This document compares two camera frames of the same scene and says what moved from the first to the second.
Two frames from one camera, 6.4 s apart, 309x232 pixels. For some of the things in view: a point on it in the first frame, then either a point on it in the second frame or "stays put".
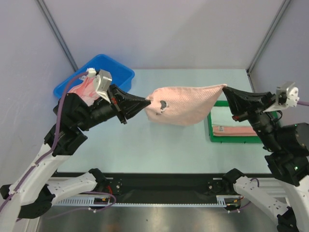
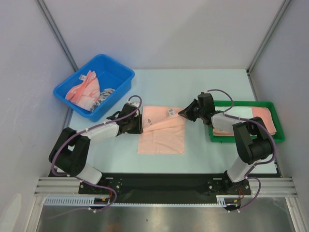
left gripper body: x=102 y=110 → x=135 y=124
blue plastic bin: x=122 y=76 stays put
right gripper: x=251 y=112 → x=194 y=111
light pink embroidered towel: x=179 y=105 → x=163 y=131
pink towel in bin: x=86 y=90 stays put
